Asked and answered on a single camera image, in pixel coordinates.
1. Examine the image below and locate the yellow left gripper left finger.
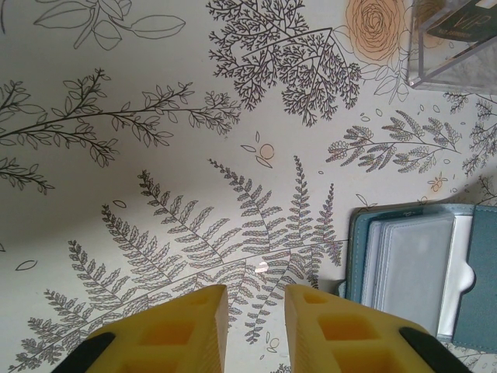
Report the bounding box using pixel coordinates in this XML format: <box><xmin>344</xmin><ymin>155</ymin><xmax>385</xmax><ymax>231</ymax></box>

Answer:
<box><xmin>56</xmin><ymin>284</ymin><xmax>229</xmax><ymax>373</ymax></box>

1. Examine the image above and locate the teal leather card holder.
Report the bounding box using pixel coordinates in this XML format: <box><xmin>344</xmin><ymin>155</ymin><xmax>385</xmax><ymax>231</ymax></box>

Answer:
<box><xmin>335</xmin><ymin>204</ymin><xmax>497</xmax><ymax>345</ymax></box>

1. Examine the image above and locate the clear acrylic card box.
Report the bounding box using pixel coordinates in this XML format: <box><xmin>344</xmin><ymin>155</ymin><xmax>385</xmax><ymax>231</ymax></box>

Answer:
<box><xmin>405</xmin><ymin>0</ymin><xmax>497</xmax><ymax>92</ymax></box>

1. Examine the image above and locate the plain white plastic card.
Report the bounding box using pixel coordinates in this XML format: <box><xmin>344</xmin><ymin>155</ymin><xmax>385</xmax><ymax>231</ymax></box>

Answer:
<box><xmin>437</xmin><ymin>213</ymin><xmax>478</xmax><ymax>338</ymax></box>

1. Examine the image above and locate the black VIP card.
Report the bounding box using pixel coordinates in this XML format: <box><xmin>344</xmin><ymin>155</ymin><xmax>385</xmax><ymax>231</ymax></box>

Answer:
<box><xmin>421</xmin><ymin>0</ymin><xmax>497</xmax><ymax>50</ymax></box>

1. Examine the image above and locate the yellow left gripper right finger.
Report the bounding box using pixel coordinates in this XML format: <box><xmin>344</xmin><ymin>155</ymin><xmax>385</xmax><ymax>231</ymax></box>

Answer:
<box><xmin>284</xmin><ymin>284</ymin><xmax>467</xmax><ymax>373</ymax></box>

